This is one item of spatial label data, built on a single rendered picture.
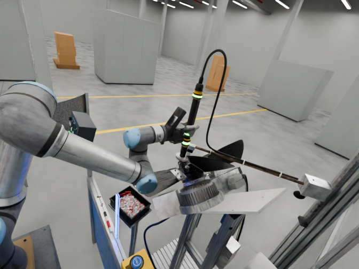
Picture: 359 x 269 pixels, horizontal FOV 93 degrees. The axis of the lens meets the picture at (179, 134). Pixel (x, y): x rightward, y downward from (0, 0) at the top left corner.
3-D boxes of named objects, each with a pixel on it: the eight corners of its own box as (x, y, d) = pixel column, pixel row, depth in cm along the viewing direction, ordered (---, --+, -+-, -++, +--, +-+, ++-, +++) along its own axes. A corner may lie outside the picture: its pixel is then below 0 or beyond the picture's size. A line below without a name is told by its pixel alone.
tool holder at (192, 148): (193, 157, 96) (197, 142, 91) (189, 164, 90) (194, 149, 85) (178, 152, 98) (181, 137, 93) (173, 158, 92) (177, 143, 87)
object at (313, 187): (319, 193, 82) (329, 180, 78) (325, 204, 76) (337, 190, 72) (296, 185, 84) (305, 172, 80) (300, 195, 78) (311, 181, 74)
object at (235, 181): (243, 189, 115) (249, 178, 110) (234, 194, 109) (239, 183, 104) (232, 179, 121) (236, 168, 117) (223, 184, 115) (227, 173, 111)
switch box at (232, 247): (229, 263, 115) (241, 245, 105) (220, 272, 110) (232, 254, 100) (213, 243, 125) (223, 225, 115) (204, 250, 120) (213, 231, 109)
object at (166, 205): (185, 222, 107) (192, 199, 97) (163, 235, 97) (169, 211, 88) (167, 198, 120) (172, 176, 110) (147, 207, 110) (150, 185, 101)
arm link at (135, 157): (130, 179, 69) (132, 157, 64) (126, 161, 78) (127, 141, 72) (149, 176, 72) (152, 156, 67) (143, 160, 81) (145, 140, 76)
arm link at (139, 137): (121, 143, 70) (122, 125, 66) (146, 139, 77) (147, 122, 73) (129, 154, 65) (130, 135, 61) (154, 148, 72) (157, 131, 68)
